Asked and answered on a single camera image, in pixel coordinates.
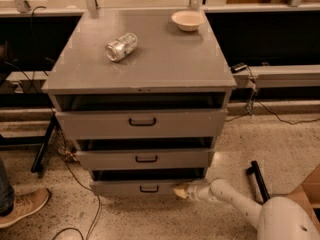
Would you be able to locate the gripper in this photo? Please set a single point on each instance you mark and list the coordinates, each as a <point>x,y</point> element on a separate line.
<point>192,190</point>

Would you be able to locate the grey bottom drawer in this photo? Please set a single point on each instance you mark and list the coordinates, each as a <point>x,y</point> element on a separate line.
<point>142,182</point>

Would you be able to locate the grey drawer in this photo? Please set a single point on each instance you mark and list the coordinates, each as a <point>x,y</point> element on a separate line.
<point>142,182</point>
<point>145,159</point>
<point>142,124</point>

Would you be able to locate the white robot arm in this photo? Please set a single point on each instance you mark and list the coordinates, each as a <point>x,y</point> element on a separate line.
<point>279,218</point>

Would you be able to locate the grey middle drawer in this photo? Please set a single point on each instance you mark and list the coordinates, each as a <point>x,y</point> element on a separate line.
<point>145,159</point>

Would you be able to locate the grey top drawer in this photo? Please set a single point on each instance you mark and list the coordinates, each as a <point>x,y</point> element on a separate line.
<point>142,124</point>

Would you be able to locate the grey drawer cabinet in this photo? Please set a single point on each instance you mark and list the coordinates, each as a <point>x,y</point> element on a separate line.
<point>169,70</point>

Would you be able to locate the black metal stand leg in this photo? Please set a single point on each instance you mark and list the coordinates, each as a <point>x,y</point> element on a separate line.
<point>254,170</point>

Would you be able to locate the cardboard box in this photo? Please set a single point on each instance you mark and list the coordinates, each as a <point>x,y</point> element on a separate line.
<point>307,195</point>

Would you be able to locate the small black device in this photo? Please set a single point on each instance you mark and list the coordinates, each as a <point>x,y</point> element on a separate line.
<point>238,68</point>

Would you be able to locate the black table leg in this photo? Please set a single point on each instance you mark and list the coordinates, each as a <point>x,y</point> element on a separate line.
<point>37,166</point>

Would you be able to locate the crushed silver can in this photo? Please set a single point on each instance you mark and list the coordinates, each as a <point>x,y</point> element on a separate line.
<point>121,47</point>

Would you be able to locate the tan shoe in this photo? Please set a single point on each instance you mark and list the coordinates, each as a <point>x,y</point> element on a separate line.
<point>24,206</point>

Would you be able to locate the white paper bowl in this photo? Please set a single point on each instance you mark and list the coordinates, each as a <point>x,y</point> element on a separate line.
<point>188,20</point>

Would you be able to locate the blue jeans leg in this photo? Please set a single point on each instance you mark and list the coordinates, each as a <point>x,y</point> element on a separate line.
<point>6,192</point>

